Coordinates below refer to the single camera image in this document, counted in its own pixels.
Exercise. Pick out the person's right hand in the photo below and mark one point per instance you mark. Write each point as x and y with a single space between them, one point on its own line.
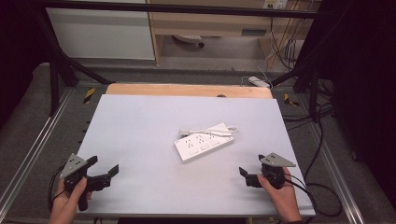
281 199

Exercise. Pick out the office chair base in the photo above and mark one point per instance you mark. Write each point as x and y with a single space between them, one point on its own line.
188 39

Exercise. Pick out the black metal frame bar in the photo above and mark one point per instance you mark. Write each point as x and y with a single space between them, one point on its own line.
174 7

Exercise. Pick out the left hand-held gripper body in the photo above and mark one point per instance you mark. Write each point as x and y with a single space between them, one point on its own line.
74 166

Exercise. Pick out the white cabinet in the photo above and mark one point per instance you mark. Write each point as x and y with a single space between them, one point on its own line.
99 34

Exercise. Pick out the wooden desk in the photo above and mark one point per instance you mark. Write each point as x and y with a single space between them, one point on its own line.
211 21

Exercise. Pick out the person's left hand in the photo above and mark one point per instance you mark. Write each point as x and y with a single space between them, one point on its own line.
66 203

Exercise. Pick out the black metal stand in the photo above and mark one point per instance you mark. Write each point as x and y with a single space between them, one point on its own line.
313 90
57 68

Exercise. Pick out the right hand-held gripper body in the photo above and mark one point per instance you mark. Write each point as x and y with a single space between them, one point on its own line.
275 169

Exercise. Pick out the aluminium floor rail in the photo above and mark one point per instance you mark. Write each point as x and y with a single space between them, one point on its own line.
333 165
37 141

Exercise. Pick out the wooden table board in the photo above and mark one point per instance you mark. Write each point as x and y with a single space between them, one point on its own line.
186 90

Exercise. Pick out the white wall socket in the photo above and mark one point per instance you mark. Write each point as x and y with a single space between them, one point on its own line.
275 3

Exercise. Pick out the white floor power strip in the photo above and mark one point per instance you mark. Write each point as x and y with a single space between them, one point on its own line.
258 81

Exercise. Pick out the yellow black tape marker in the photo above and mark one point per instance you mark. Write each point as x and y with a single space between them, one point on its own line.
289 100
89 95

